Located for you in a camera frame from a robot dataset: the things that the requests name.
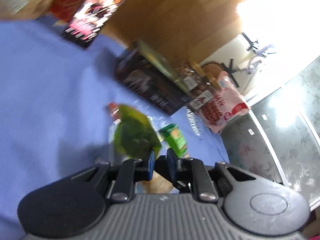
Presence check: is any dark green snack packet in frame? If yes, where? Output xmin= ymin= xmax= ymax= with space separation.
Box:
xmin=114 ymin=104 xmax=162 ymax=159

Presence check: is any green biscuit packet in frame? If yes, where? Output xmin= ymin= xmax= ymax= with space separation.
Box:
xmin=159 ymin=124 xmax=187 ymax=158

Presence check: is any yellow peanut snack bag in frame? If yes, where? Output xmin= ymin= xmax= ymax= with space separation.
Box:
xmin=136 ymin=171 xmax=174 ymax=194

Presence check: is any pink fried dough bag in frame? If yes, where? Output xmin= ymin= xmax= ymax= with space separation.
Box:
xmin=199 ymin=71 xmax=250 ymax=134

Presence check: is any pecan jar gold lid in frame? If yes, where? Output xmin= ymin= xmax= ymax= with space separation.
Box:
xmin=186 ymin=77 xmax=222 ymax=114

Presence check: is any frosted glass door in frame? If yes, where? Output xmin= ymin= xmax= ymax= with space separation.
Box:
xmin=221 ymin=59 xmax=319 ymax=210

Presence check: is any cashew jar gold lid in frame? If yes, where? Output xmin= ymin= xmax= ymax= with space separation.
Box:
xmin=175 ymin=60 xmax=206 ymax=96

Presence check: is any black tin box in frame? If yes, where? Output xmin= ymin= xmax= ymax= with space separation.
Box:
xmin=115 ymin=38 xmax=191 ymax=115

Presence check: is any blue printed tablecloth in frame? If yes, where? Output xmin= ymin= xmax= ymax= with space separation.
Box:
xmin=1 ymin=16 xmax=229 ymax=239

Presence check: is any round wooden board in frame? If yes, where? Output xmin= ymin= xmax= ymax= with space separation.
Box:
xmin=202 ymin=62 xmax=226 ymax=87

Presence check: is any white power strip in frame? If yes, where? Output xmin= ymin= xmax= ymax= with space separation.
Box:
xmin=246 ymin=43 xmax=276 ymax=75

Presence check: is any wooden board backdrop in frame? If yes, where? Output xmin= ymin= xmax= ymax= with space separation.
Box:
xmin=102 ymin=0 xmax=244 ymax=64

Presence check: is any smartphone showing video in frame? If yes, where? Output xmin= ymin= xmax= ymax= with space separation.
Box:
xmin=62 ymin=0 xmax=126 ymax=49

